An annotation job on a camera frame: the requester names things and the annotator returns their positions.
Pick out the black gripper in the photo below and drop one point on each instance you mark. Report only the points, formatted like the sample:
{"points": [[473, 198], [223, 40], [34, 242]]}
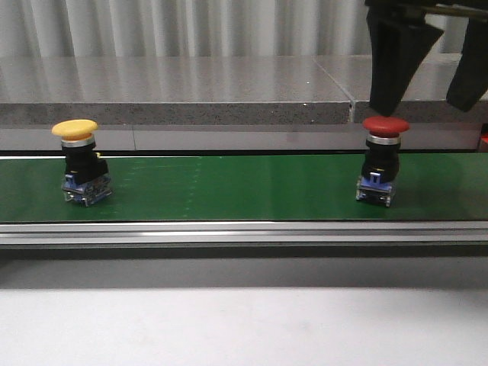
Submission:
{"points": [[401, 39]]}

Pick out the red mushroom push button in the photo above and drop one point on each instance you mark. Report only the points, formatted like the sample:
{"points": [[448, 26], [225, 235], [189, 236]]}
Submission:
{"points": [[377, 182]]}

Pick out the yellow mushroom push button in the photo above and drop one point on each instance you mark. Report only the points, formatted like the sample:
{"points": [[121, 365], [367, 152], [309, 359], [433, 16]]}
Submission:
{"points": [[86, 178]]}

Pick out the red plastic tray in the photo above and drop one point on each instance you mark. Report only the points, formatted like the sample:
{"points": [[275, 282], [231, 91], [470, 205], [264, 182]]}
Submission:
{"points": [[483, 143]]}

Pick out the green conveyor belt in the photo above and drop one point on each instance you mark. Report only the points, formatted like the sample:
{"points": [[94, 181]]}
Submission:
{"points": [[246, 201]]}

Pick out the grey stone counter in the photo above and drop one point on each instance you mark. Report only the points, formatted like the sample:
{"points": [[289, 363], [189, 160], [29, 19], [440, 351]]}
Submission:
{"points": [[183, 104]]}

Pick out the pleated grey curtain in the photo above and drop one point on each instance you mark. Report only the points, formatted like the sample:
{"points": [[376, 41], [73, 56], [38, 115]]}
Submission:
{"points": [[183, 28]]}

